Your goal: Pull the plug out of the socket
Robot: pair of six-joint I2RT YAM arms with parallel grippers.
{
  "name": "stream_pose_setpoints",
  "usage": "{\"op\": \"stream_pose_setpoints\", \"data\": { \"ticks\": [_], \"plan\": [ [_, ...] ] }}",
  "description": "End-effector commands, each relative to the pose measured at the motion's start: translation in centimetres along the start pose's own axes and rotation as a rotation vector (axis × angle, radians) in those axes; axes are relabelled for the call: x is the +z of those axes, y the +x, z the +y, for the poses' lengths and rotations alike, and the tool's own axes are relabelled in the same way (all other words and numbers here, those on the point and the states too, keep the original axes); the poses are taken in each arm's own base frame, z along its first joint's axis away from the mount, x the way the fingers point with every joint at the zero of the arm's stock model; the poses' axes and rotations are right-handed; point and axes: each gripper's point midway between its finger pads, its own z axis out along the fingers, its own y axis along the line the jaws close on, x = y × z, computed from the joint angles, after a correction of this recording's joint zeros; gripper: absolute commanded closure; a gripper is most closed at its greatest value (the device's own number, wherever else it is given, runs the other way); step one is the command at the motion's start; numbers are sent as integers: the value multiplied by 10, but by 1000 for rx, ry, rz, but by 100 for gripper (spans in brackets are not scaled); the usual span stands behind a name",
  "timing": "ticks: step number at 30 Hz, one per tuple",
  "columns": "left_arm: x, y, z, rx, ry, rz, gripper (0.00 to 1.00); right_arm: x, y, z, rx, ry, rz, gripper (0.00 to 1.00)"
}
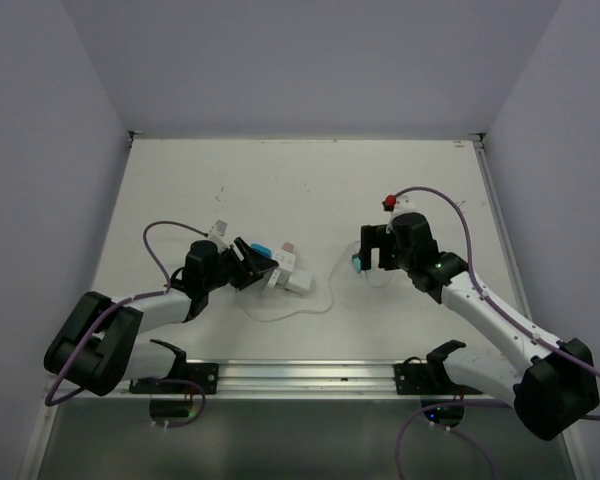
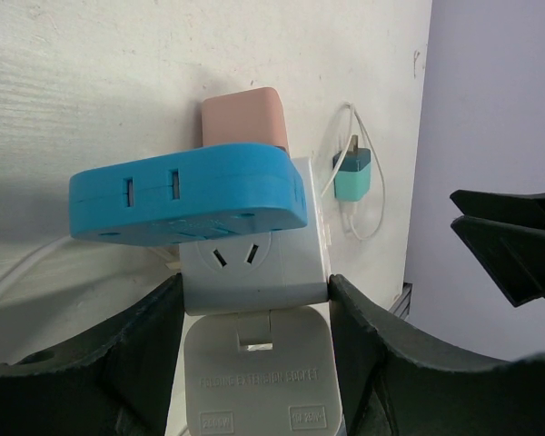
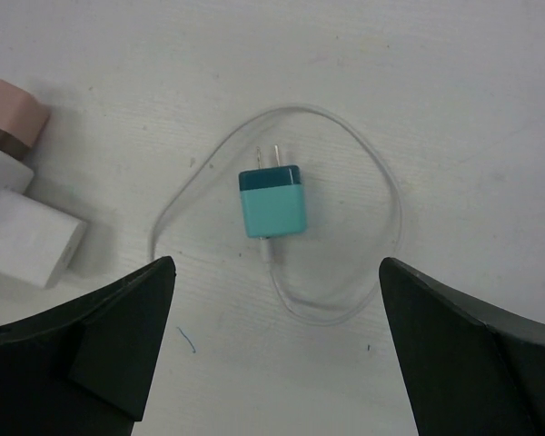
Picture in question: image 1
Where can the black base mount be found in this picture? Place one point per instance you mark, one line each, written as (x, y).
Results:
(414, 376)
(187, 378)

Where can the aluminium right side rail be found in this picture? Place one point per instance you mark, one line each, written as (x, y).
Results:
(502, 280)

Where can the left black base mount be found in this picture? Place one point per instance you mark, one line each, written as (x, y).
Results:
(187, 378)

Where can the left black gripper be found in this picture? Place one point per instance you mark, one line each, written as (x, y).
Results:
(250, 267)

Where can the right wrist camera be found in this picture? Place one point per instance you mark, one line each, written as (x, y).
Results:
(395, 206)

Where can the aluminium front rail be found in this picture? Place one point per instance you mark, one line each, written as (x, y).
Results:
(300, 377)

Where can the white flat plug adapter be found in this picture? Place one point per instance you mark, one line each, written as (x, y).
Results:
(271, 282)

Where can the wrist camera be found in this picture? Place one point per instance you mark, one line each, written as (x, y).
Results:
(395, 206)
(216, 235)

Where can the white power brick charger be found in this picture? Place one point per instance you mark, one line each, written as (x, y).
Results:
(300, 282)

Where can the blue plug adapter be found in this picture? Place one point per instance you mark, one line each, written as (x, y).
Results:
(262, 250)

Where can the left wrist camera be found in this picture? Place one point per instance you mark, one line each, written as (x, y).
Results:
(216, 235)

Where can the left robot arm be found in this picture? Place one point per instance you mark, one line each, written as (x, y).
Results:
(98, 346)

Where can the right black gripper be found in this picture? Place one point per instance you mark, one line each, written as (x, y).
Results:
(375, 237)

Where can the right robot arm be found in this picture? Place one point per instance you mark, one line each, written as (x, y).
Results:
(550, 383)

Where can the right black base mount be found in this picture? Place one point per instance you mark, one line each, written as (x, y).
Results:
(414, 376)

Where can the teal usb charger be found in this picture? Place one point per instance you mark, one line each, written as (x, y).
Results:
(356, 263)

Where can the white cube power socket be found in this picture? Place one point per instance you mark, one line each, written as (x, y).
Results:
(286, 266)

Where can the aluminium rail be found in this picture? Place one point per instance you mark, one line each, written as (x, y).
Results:
(300, 377)
(502, 280)

